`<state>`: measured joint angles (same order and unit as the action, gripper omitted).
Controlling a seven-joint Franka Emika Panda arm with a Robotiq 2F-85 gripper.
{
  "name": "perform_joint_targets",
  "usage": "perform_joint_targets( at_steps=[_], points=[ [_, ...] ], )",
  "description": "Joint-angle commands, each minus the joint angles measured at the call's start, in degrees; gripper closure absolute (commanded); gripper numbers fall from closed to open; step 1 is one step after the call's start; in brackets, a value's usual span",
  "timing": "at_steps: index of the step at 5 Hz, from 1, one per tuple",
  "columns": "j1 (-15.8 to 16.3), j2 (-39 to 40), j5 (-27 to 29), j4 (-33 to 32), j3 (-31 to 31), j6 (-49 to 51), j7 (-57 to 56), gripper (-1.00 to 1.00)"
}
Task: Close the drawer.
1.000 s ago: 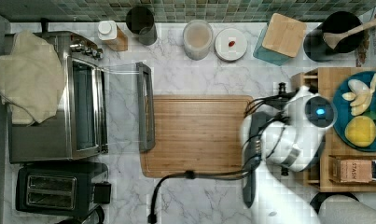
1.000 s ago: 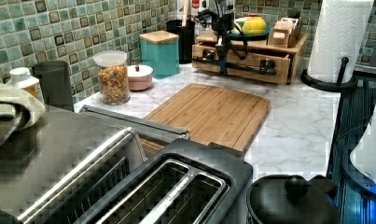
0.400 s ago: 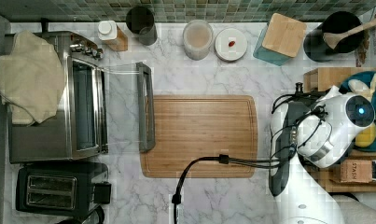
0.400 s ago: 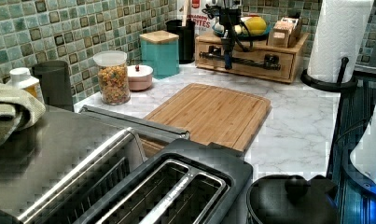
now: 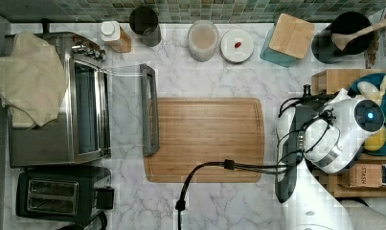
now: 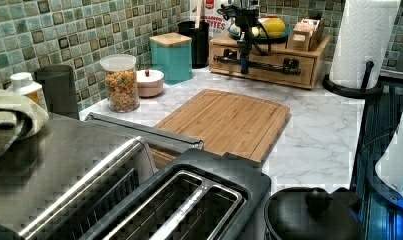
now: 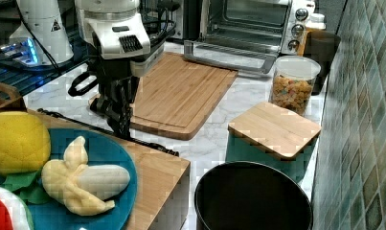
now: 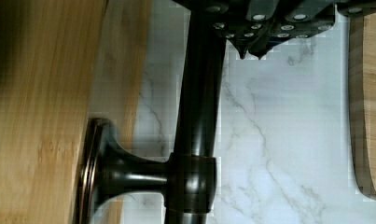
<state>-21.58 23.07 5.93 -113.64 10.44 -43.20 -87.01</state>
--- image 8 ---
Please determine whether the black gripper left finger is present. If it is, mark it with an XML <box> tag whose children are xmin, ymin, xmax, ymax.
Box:
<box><xmin>174</xmin><ymin>0</ymin><xmax>280</xmax><ymax>59</ymax></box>

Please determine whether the dark bronze drawer handle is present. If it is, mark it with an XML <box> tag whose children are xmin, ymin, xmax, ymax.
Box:
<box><xmin>73</xmin><ymin>12</ymin><xmax>226</xmax><ymax>224</ymax></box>

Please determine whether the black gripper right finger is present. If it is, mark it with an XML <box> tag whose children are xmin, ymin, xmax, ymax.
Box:
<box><xmin>248</xmin><ymin>0</ymin><xmax>376</xmax><ymax>58</ymax></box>

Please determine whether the bamboo drawer cabinet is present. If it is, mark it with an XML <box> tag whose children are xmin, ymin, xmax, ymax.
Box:
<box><xmin>347</xmin><ymin>13</ymin><xmax>376</xmax><ymax>200</ymax></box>

